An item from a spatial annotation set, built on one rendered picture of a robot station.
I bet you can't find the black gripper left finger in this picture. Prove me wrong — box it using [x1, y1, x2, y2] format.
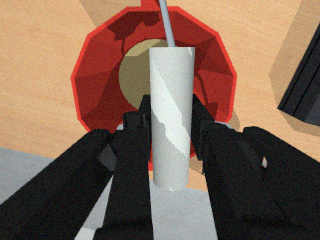
[0, 95, 154, 240]

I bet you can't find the red bucket with grey wire handle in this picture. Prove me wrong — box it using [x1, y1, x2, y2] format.
[70, 0, 237, 191]

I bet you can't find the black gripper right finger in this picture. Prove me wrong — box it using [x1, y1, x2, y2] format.
[191, 94, 320, 240]

